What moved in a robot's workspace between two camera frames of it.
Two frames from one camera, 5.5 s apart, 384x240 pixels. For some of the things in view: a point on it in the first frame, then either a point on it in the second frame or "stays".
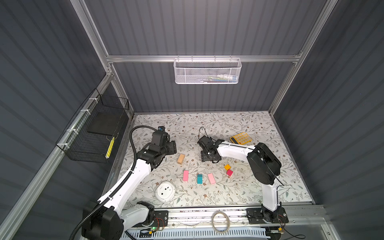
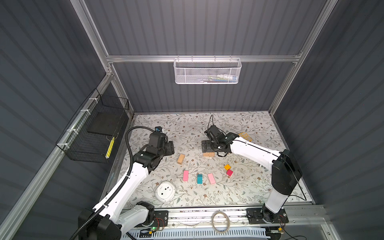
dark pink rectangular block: (185, 175) stays
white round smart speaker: (165, 191) stays
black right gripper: (203, 157) -> (207, 146)
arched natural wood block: (180, 159) stays
